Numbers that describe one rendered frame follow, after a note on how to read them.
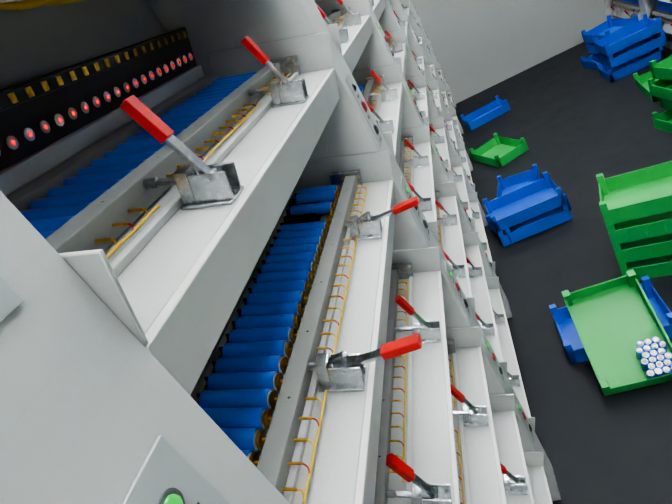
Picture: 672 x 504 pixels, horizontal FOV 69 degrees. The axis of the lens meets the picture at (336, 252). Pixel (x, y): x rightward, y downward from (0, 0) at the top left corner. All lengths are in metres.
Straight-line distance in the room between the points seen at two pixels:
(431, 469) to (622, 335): 1.10
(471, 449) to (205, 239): 0.65
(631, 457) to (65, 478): 1.37
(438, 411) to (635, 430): 0.91
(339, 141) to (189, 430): 0.63
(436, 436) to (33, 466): 0.51
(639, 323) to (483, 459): 0.90
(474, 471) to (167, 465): 0.66
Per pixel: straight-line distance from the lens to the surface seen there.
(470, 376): 0.97
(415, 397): 0.68
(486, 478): 0.84
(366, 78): 1.47
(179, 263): 0.29
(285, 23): 0.78
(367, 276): 0.57
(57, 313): 0.21
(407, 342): 0.41
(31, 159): 0.48
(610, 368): 1.60
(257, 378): 0.45
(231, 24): 0.80
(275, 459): 0.38
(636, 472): 1.45
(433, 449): 0.63
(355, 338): 0.49
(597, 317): 1.65
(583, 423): 1.54
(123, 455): 0.22
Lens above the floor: 1.21
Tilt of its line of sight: 24 degrees down
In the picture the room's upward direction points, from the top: 32 degrees counter-clockwise
